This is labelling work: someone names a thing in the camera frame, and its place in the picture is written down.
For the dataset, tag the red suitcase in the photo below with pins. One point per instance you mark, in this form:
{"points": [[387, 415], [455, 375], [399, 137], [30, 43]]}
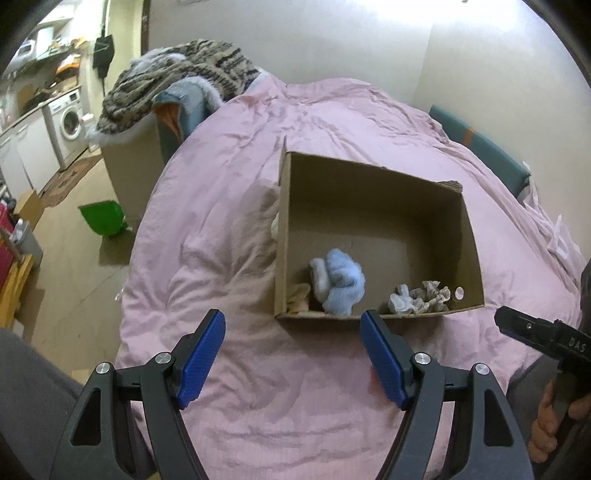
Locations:
{"points": [[3, 240]]}

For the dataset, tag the small cardboard box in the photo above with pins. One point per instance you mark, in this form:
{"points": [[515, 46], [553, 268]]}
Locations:
{"points": [[30, 207]]}

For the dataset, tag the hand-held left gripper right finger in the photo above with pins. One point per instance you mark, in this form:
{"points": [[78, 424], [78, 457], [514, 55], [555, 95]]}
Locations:
{"points": [[383, 360]]}

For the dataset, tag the white crumpled cloth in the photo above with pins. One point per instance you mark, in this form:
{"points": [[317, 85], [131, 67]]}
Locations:
{"points": [[275, 226]]}

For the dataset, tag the brown cardboard box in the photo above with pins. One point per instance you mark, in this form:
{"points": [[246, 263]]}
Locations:
{"points": [[369, 217]]}

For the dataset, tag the black hanging garment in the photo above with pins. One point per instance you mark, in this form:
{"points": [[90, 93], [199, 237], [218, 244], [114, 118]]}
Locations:
{"points": [[104, 53]]}

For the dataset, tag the white washing machine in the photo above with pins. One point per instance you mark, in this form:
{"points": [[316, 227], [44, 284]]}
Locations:
{"points": [[67, 122]]}

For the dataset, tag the blue fur-trimmed jacket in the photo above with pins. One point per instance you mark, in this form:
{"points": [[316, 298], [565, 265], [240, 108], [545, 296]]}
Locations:
{"points": [[184, 106]]}

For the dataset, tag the patterned knitted blanket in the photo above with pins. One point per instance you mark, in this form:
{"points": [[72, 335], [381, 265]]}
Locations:
{"points": [[184, 69]]}

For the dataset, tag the green dustpan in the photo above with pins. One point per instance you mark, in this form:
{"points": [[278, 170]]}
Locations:
{"points": [[104, 217]]}

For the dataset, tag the person's right hand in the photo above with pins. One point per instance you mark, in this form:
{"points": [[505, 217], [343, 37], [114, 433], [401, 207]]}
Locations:
{"points": [[545, 424]]}

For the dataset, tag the teal headboard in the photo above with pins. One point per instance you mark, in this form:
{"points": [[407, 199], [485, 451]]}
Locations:
{"points": [[485, 150]]}

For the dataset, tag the beige cloth piece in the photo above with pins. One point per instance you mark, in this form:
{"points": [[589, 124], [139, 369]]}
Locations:
{"points": [[299, 295]]}

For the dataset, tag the grey bin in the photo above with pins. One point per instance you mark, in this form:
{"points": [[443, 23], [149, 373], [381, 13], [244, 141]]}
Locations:
{"points": [[27, 242]]}

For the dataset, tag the patterned floor rug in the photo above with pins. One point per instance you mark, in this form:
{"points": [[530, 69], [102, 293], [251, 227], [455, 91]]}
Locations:
{"points": [[69, 177]]}

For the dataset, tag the yellow wooden rack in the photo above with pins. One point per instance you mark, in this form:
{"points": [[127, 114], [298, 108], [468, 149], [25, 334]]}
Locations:
{"points": [[16, 286]]}

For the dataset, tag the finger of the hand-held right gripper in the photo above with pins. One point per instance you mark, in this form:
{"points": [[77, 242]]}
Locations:
{"points": [[526, 323], [513, 336]]}

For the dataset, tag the white kitchen cabinets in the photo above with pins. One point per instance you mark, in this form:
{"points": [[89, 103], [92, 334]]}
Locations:
{"points": [[32, 147]]}

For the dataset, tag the blue fluffy scrunchie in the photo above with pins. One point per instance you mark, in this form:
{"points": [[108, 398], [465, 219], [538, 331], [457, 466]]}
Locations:
{"points": [[341, 281]]}

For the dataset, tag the orange packet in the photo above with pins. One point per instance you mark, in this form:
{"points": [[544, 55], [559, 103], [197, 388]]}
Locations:
{"points": [[68, 62]]}

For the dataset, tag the pink duvet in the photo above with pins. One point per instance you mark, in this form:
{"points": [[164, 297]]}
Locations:
{"points": [[231, 230]]}

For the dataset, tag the beige armchair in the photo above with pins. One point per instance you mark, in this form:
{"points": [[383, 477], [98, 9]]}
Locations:
{"points": [[134, 175]]}

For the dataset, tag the beige lace scrunchie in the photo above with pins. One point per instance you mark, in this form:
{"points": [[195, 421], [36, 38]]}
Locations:
{"points": [[431, 295]]}

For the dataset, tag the white shelf appliance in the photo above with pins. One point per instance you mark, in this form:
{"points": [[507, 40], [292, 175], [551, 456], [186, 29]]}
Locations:
{"points": [[23, 50]]}

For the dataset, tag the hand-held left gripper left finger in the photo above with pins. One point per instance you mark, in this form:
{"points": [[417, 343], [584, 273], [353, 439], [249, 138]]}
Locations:
{"points": [[203, 360]]}

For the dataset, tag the white cloth sock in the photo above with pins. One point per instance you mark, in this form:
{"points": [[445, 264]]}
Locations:
{"points": [[400, 302]]}

